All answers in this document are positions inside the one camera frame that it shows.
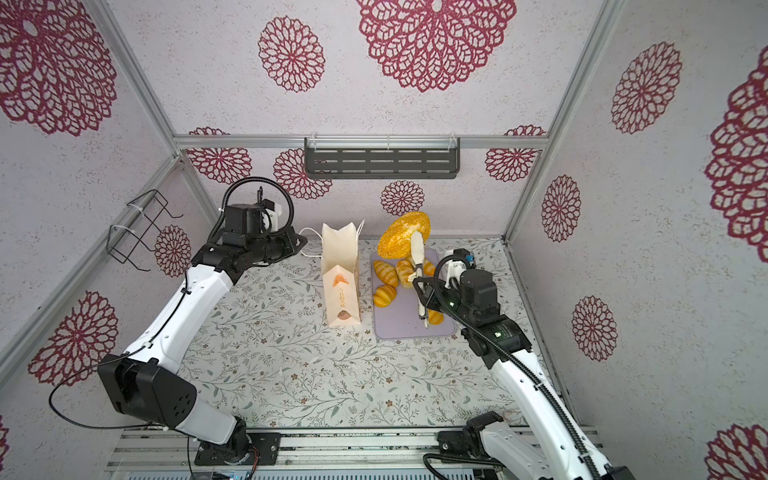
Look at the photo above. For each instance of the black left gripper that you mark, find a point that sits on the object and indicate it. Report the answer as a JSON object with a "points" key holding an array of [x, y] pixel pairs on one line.
{"points": [[288, 235]]}

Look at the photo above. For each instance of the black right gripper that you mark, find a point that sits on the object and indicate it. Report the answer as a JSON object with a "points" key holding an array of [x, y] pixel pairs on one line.
{"points": [[428, 299]]}

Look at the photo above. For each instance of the large round seeded bread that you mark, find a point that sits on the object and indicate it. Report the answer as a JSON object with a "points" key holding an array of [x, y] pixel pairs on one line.
{"points": [[395, 243]]}

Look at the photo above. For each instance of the cream paper bread bag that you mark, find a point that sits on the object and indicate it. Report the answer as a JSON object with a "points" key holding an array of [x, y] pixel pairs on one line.
{"points": [[339, 268]]}

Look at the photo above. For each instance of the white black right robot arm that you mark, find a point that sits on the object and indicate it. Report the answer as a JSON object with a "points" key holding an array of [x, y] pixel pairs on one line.
{"points": [[561, 450]]}

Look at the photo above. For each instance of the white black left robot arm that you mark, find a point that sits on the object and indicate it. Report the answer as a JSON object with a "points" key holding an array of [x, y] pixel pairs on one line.
{"points": [[144, 383]]}

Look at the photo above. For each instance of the small bread roll centre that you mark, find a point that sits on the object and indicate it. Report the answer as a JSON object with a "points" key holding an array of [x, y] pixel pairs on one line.
{"points": [[405, 272]]}

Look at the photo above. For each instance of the striped bread roll left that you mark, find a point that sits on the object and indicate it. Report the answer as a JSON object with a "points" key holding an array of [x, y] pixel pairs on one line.
{"points": [[386, 273]]}

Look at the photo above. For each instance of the striped bread roll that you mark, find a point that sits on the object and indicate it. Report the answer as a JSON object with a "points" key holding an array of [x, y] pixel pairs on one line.
{"points": [[386, 273], [434, 317]]}

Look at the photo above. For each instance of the striped bread roll lower right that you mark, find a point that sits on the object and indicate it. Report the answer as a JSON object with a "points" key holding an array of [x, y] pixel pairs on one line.
{"points": [[434, 317]]}

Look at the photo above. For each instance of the round orange bun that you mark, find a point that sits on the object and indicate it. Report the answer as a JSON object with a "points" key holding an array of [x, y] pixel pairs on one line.
{"points": [[428, 268]]}

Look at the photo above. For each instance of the yellow ridged bun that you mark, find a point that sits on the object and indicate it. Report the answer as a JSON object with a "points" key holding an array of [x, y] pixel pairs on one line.
{"points": [[384, 295]]}

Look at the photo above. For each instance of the lilac plastic tray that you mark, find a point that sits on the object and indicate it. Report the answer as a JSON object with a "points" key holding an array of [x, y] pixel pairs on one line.
{"points": [[400, 320]]}

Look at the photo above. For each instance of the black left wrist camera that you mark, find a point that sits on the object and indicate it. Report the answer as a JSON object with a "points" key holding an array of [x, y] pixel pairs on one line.
{"points": [[244, 223]]}

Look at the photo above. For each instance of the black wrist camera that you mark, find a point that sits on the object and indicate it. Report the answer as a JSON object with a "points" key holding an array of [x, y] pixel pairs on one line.
{"points": [[477, 292], [244, 223]]}

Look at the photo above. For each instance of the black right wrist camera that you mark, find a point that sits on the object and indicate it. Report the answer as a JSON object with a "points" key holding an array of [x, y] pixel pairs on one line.
{"points": [[477, 292]]}

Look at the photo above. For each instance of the grey metal wall shelf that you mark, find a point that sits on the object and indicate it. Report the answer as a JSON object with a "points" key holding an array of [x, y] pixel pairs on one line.
{"points": [[386, 160]]}

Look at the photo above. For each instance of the black wire wall basket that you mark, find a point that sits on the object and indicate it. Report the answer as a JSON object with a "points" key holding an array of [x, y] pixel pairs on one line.
{"points": [[127, 236]]}

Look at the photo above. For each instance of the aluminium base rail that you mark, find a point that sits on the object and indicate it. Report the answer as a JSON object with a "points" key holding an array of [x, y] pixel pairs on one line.
{"points": [[390, 448]]}

